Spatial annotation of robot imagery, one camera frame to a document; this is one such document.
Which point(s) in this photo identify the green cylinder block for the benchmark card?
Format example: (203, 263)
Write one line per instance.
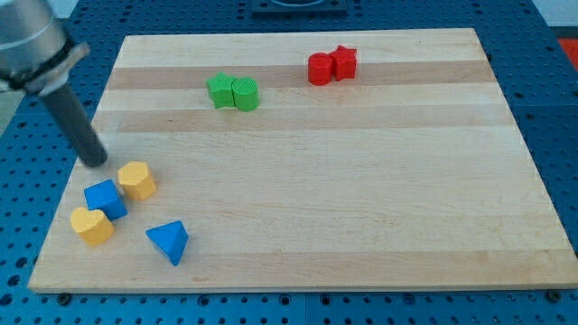
(245, 93)

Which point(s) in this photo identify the green star block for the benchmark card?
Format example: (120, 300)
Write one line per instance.
(220, 90)

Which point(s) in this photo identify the wooden board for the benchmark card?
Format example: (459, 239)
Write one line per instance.
(413, 176)

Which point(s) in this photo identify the yellow hexagon block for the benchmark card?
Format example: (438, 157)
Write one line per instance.
(137, 180)

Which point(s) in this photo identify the red star block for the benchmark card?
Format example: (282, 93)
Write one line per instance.
(344, 63)

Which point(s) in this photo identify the red cylinder block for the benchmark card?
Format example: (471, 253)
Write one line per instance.
(320, 69)

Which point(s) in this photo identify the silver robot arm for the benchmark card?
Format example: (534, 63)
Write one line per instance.
(37, 51)

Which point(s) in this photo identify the blue triangle block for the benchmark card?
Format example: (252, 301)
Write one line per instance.
(171, 239)

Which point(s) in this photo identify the yellow heart block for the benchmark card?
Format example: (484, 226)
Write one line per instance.
(92, 226)

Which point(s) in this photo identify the blue cube block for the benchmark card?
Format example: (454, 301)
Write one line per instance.
(105, 197)

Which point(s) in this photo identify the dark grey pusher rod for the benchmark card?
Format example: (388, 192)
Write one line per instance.
(70, 116)

